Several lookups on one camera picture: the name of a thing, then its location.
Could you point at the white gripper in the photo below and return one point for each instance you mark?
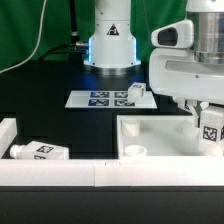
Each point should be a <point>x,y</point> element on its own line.
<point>174,70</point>

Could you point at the white square tabletop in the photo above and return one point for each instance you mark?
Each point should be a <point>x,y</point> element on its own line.
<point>144,136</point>

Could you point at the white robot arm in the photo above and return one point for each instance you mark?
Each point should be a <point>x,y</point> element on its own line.
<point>112,47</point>

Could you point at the white U-shaped obstacle fence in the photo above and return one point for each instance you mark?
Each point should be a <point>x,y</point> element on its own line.
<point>154,171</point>

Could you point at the white fiducial tag sheet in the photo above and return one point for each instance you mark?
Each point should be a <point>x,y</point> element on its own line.
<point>108,99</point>

